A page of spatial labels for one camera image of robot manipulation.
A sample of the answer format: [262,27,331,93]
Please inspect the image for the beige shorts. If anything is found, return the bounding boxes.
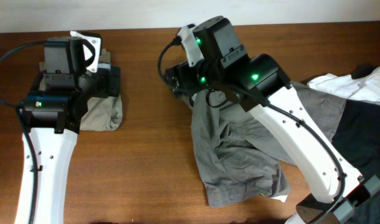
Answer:
[39,48,123,132]

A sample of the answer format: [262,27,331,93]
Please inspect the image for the grey cargo shorts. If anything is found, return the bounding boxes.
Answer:
[181,80,347,208]

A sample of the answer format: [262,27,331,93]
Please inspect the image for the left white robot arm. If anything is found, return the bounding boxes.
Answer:
[14,32,120,223]

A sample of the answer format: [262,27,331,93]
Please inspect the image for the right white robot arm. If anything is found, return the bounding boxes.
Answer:
[160,16,380,223]

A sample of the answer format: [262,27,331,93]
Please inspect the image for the black garment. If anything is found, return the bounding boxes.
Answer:
[333,100,380,223]

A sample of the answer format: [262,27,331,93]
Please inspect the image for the white shirt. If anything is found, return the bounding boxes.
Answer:
[306,67,380,103]

